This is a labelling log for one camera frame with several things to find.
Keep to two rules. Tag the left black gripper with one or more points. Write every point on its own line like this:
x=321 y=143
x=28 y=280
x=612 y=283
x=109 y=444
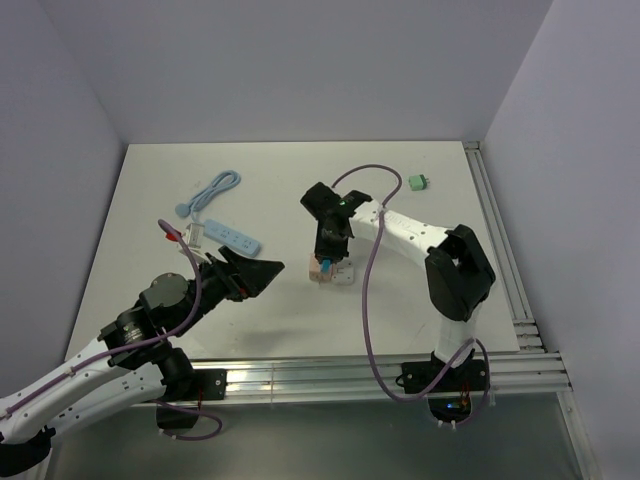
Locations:
x=243 y=276

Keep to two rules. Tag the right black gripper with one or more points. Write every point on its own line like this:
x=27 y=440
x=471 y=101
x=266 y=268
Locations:
x=323 y=251

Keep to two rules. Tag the pink cube socket adapter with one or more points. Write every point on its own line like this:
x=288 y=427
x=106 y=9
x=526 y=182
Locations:
x=314 y=271

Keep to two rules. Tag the green plug adapter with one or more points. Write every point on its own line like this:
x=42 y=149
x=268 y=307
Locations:
x=418 y=182

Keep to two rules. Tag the white plug adapter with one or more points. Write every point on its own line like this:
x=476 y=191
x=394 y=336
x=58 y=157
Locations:
x=343 y=273

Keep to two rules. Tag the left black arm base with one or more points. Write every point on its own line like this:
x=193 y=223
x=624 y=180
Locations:
x=180 y=408

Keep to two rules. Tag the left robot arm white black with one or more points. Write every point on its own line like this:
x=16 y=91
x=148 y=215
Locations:
x=131 y=360

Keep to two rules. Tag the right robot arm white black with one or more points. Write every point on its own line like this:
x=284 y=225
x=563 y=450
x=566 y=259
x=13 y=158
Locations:
x=458 y=273

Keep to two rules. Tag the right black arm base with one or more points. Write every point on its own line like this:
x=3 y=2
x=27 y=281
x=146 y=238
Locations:
x=465 y=387

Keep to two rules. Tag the light blue power strip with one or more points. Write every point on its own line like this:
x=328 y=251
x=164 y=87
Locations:
x=231 y=238

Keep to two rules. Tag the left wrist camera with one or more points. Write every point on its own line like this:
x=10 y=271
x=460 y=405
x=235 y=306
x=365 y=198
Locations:
x=192 y=236

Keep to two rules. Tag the aluminium right rail frame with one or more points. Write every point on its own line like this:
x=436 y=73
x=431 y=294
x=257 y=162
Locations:
x=526 y=328

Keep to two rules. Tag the aluminium rail frame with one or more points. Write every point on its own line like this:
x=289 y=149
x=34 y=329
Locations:
x=526 y=328
x=326 y=418

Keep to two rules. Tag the aluminium front rail frame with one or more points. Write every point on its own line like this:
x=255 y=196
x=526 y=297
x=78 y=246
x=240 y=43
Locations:
x=326 y=418

